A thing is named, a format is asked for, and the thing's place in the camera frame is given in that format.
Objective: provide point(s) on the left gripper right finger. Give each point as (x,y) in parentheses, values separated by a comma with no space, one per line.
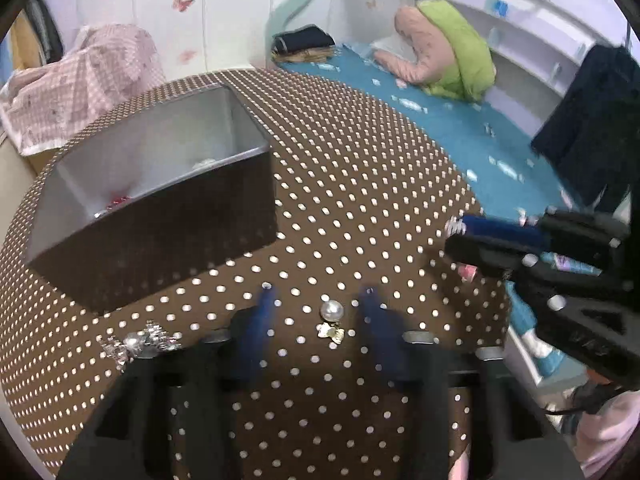
(425,371)

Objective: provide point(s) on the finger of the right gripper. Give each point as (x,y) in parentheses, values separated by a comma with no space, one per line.
(494,258)
(506,231)

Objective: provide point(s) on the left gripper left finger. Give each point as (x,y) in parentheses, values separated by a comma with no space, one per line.
(204,377)

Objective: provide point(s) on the pink white charm hairclip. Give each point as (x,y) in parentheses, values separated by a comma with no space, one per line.
(457,248)

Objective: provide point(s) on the white jade carved pendant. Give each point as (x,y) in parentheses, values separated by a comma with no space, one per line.
(204,164)

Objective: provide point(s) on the pink sleeve forearm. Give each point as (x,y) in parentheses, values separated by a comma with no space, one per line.
(601,437)

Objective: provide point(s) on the silver rhinestone jewelry cluster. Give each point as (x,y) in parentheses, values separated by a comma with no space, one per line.
(143,344)

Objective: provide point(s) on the person's right hand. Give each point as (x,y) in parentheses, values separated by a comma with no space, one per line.
(594,393)

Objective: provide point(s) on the blue patterned bed sheet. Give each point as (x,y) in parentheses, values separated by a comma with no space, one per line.
(494,156)

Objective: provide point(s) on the brown polka dot tablecloth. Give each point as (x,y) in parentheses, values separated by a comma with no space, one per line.
(362,198)

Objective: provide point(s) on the pearl earring with gold charm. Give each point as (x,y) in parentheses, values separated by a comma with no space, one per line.
(331,313)

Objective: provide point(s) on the dark hanging jacket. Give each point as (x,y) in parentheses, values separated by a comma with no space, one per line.
(591,140)

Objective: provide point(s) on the green blanket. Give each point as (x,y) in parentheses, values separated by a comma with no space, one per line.
(473,71)

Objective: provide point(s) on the pink pillow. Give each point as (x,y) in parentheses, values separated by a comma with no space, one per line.
(434,60)

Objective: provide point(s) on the silver metal tin box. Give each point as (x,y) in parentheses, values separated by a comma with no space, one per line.
(122,214)

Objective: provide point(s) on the folded dark clothes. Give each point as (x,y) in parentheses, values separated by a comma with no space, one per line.
(305,38)

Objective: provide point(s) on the cardboard box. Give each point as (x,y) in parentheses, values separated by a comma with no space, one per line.
(40,160)

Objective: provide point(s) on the pink checkered cloth cover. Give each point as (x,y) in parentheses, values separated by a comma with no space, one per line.
(43,107)

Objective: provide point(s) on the white wardrobe with butterflies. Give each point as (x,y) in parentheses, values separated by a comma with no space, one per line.
(191,36)

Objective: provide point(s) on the hanging clothes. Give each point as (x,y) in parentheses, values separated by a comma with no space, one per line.
(33,38)

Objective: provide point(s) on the teal bunk bed frame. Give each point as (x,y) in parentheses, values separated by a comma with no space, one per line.
(300,0)

